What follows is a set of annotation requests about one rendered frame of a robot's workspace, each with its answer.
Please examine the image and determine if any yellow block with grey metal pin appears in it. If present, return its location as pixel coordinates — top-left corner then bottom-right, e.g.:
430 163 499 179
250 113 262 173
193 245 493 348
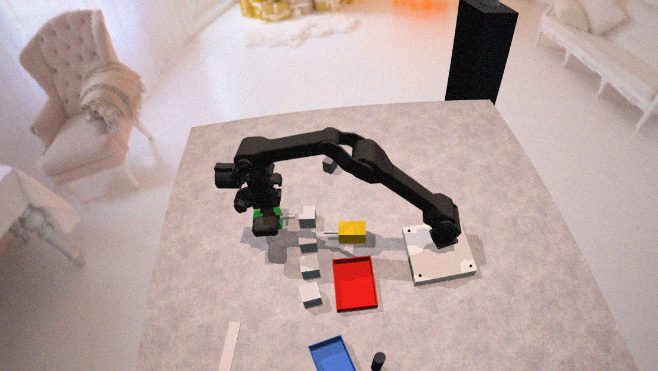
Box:
324 221 366 244

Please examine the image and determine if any red tray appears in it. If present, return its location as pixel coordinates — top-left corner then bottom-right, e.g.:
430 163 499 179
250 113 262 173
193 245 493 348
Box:
333 256 378 313

